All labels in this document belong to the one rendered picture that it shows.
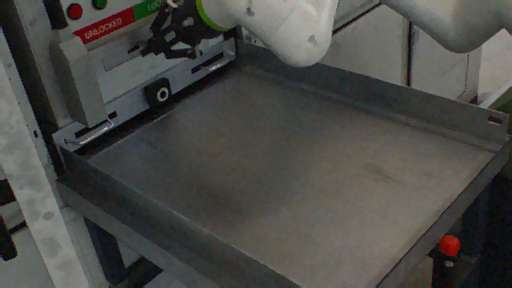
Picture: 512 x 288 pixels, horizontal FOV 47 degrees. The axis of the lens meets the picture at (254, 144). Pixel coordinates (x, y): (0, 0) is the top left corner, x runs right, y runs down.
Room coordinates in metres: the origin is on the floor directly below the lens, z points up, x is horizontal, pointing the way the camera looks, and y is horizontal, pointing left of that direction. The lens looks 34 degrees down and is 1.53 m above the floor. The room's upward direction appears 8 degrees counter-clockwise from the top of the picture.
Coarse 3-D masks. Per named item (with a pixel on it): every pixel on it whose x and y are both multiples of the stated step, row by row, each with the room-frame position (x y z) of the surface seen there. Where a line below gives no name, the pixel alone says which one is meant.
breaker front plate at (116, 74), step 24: (24, 0) 1.09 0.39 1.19; (72, 0) 1.16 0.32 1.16; (120, 0) 1.23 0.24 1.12; (144, 0) 1.27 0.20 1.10; (24, 24) 1.08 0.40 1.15; (48, 24) 1.11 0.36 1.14; (72, 24) 1.15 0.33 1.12; (144, 24) 1.26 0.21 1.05; (48, 48) 1.10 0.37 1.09; (48, 72) 1.09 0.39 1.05; (96, 72) 1.16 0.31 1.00; (120, 72) 1.20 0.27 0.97; (144, 72) 1.24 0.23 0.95; (72, 120) 1.10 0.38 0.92
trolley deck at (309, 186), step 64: (192, 128) 1.13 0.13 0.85; (256, 128) 1.10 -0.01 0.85; (320, 128) 1.06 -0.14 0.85; (384, 128) 1.03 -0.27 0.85; (64, 192) 0.99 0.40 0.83; (192, 192) 0.90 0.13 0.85; (256, 192) 0.87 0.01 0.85; (320, 192) 0.85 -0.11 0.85; (384, 192) 0.82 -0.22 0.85; (448, 192) 0.80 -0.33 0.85; (192, 256) 0.73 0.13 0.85; (256, 256) 0.71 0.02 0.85; (320, 256) 0.69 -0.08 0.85; (384, 256) 0.67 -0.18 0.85
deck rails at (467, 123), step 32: (256, 64) 1.38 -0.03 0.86; (320, 64) 1.23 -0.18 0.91; (320, 96) 1.19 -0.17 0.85; (352, 96) 1.16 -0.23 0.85; (384, 96) 1.10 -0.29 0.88; (416, 96) 1.05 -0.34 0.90; (448, 128) 0.99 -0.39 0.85; (480, 128) 0.94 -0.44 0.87; (64, 160) 1.02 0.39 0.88; (96, 192) 0.94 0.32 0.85; (128, 192) 0.86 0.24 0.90; (160, 224) 0.80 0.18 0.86; (192, 224) 0.73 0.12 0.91; (224, 256) 0.68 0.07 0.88
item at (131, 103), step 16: (208, 48) 1.37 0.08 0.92; (192, 64) 1.32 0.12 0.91; (208, 64) 1.36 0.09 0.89; (224, 64) 1.39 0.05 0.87; (176, 80) 1.28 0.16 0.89; (192, 80) 1.32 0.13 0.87; (128, 96) 1.19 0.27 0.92; (144, 96) 1.22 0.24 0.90; (112, 112) 1.16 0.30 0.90; (128, 112) 1.18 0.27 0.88; (48, 128) 1.08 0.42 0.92; (64, 128) 1.08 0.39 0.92; (80, 128) 1.10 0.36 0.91; (96, 128) 1.12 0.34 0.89; (112, 128) 1.15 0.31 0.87; (64, 144) 1.07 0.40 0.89
